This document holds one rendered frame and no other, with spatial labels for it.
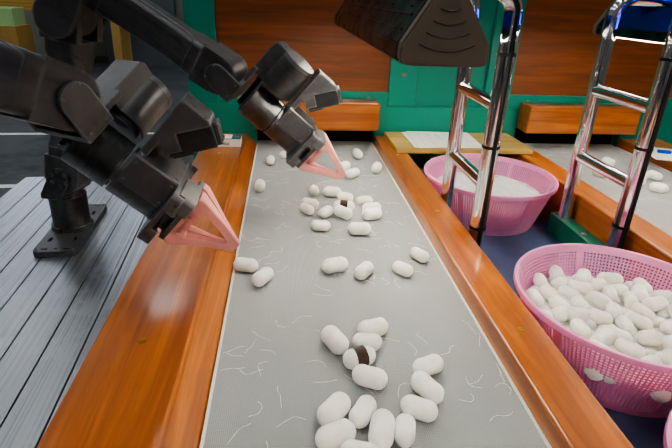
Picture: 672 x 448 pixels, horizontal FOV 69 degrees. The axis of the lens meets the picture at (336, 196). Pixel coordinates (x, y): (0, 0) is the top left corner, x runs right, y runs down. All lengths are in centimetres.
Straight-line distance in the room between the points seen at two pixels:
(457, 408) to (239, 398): 21
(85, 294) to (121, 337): 27
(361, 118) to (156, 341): 80
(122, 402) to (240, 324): 16
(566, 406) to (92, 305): 61
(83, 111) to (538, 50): 112
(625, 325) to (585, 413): 21
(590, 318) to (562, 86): 85
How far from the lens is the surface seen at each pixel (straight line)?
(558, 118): 136
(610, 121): 144
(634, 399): 65
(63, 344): 73
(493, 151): 73
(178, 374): 50
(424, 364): 52
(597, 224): 98
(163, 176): 52
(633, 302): 75
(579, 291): 75
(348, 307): 61
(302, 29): 122
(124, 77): 56
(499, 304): 62
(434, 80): 129
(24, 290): 87
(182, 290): 61
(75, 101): 50
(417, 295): 65
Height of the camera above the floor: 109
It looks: 22 degrees down
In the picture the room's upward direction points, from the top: 2 degrees clockwise
